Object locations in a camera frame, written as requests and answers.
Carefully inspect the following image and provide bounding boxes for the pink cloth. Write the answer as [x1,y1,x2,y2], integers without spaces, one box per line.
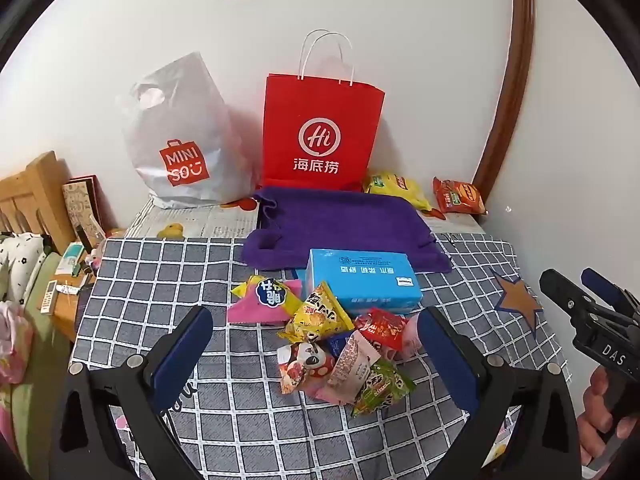
[0,301,33,385]

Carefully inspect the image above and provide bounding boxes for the wooden headboard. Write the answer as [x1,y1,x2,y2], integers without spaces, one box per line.
[0,151,76,256]

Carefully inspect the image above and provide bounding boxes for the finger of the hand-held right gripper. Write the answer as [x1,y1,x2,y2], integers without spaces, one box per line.
[539,268,602,332]
[580,267,640,317]

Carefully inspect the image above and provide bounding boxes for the yellow chips bag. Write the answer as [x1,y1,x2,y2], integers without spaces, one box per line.
[362,171,433,212]

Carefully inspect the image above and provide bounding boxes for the pale pink snack packet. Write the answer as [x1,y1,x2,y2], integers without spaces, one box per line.
[400,316,427,358]

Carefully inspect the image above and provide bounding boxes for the wooden bedside table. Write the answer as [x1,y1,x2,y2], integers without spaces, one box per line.
[25,255,98,343]

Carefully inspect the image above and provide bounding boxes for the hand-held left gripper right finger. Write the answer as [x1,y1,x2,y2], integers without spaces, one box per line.
[417,306,583,480]

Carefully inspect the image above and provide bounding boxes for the person's right hand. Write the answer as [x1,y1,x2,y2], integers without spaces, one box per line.
[575,366,640,467]

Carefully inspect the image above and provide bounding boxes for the dark blue snack packet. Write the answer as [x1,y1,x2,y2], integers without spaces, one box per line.
[325,331,353,358]

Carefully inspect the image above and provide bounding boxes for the white plastic shopping bag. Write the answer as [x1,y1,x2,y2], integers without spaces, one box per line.
[116,51,261,209]

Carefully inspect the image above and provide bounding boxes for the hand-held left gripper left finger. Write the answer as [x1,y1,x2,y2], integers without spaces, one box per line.
[50,305,216,480]

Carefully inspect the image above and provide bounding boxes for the purple towel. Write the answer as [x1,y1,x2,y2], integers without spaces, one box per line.
[241,186,452,275]

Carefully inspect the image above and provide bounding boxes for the red paper bag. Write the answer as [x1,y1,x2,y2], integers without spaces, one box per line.
[261,30,386,192]

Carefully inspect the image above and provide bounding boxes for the blue tissue box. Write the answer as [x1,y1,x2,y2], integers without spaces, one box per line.
[295,248,422,317]

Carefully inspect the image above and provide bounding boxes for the teal small box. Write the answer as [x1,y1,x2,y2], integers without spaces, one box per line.
[55,241,87,276]

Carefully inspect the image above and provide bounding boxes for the orange chips bag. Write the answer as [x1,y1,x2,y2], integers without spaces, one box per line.
[432,176,487,216]

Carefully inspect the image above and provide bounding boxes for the white dotted pillow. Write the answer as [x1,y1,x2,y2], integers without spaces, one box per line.
[0,232,48,306]

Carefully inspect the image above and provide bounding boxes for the red snack packet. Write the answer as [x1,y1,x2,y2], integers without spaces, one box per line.
[354,308,408,351]

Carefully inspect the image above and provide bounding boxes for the printed newspaper sheet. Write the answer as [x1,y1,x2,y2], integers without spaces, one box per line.
[125,196,488,240]

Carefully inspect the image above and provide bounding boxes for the green snack packet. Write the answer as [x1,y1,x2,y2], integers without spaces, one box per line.
[351,360,417,418]

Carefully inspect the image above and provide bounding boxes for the grey checked tablecloth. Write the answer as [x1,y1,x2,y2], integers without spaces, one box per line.
[70,232,571,480]

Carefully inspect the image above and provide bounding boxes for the white remote control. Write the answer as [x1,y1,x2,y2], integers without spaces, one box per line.
[40,280,59,315]

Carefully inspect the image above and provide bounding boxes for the patterned book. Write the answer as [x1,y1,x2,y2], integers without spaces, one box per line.
[61,175,118,253]

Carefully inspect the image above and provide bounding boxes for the brown wooden door frame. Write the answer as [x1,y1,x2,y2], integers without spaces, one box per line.
[472,0,535,191]

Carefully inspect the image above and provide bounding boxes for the pink yellow snack packet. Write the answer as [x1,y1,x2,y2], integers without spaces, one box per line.
[226,275,304,325]

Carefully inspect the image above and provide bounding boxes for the mushroom print snack packet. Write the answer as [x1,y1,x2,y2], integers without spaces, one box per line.
[276,341,337,395]

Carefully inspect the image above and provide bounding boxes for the strawberry print snack packet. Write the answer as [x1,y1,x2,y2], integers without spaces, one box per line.
[320,331,383,406]

